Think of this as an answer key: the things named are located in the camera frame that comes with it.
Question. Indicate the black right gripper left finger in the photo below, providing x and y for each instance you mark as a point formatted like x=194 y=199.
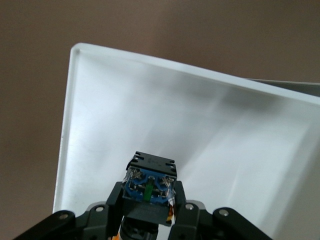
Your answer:
x=112 y=200

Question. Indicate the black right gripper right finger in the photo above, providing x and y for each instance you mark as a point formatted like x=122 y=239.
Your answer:
x=182 y=202

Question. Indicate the yellow push button switch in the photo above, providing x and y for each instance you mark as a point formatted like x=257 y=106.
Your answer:
x=147 y=185

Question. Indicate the brown table cover sheet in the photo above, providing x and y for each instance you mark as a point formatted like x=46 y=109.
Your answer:
x=37 y=50

